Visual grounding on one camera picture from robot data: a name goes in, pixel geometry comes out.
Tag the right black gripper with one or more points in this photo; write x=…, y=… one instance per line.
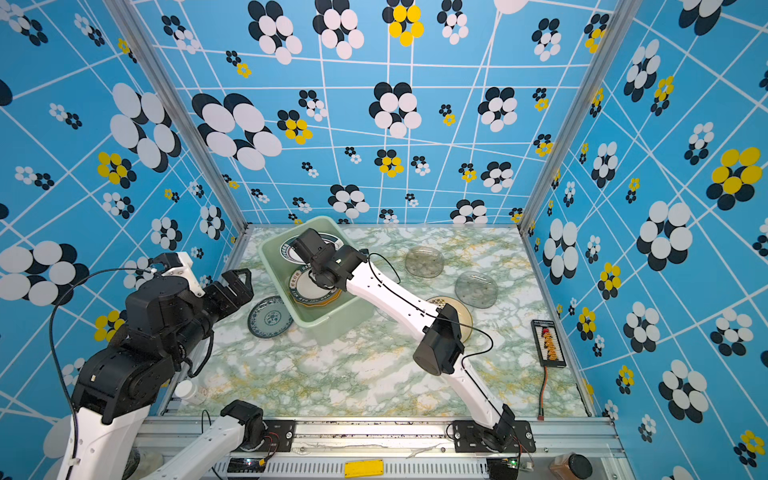
x=317, y=276

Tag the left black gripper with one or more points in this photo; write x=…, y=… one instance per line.
x=230, y=300

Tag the white plate green lettered rim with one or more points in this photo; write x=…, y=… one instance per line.
x=301, y=276

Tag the light green plastic bin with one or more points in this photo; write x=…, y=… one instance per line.
x=339, y=316

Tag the beige bowl plate with leaves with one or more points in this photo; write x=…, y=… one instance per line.
x=464, y=315

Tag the yellow dotted plate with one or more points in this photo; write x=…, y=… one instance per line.
x=315, y=305

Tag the white plate striped green rim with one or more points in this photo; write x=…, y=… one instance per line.
x=288, y=252

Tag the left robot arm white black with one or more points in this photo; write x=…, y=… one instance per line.
x=167, y=317

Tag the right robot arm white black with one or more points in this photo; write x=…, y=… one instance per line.
x=440, y=351

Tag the small teal patterned plate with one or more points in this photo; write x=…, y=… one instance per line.
x=269, y=318

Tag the clear glass plate far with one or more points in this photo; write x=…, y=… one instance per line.
x=424, y=262

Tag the clear glass plate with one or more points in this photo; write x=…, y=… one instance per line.
x=476, y=290
x=424, y=262

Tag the white orange vitamin bottle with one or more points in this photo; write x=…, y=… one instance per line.
x=189, y=392

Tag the clear glass plate right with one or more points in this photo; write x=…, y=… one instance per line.
x=476, y=290

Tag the black battery charger box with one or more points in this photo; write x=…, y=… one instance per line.
x=548, y=346

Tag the brown jar black lid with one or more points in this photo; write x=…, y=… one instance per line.
x=571, y=466

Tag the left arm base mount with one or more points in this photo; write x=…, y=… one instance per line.
x=277, y=436

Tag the aluminium front rail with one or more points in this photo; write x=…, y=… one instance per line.
x=423, y=448

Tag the yellow tag on rail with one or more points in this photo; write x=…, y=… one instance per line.
x=364, y=469

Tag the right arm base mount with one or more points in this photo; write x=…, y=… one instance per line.
x=474, y=436

